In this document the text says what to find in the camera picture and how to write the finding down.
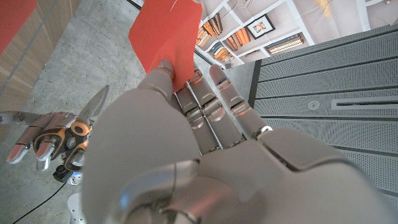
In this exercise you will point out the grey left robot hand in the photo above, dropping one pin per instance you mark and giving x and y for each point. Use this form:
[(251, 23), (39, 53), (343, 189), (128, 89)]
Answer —
[(217, 174)]

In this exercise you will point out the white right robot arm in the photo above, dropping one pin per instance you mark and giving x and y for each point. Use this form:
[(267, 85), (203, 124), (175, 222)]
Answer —
[(74, 208)]

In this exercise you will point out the black orange scissors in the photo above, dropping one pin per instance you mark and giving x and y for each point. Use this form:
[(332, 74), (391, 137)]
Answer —
[(93, 105)]

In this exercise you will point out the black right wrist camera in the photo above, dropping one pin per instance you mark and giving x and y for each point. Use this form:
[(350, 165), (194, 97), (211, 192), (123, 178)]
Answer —
[(62, 174)]

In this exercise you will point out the red origami paper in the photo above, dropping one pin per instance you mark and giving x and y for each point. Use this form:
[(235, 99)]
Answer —
[(168, 34)]

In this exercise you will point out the printed bookshelf backdrop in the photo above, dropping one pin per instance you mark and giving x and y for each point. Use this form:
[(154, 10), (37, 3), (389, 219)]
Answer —
[(280, 18)]

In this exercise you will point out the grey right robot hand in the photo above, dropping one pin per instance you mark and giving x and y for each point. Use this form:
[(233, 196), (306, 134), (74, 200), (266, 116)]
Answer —
[(37, 124)]

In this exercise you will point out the red notebook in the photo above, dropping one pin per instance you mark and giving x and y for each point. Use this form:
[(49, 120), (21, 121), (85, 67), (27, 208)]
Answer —
[(12, 18)]

